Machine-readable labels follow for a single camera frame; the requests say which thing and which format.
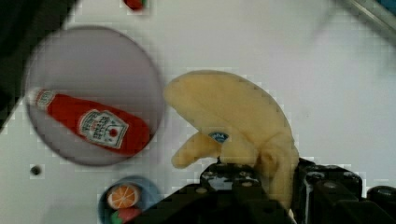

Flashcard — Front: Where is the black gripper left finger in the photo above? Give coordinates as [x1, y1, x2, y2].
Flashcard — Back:
[200, 162, 293, 224]

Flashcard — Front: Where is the toy strawberry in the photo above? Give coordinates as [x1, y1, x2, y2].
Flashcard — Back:
[123, 0, 146, 11]

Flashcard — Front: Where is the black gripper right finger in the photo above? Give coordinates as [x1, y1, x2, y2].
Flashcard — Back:
[292, 158, 362, 224]

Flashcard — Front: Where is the yellow plush banana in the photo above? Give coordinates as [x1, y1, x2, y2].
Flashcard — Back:
[163, 70, 299, 210]

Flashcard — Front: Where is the red toy fruit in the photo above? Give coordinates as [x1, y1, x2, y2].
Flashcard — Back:
[110, 207, 142, 224]

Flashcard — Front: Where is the grey round plate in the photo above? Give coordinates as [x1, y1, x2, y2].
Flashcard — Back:
[24, 26, 165, 166]

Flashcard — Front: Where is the toy orange slice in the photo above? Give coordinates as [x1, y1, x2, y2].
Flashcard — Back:
[106, 184, 141, 209]

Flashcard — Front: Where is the red ketchup bottle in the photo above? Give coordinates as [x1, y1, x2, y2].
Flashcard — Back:
[27, 88, 150, 156]

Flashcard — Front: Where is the small blue bowl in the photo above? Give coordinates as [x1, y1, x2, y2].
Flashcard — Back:
[97, 175, 163, 224]

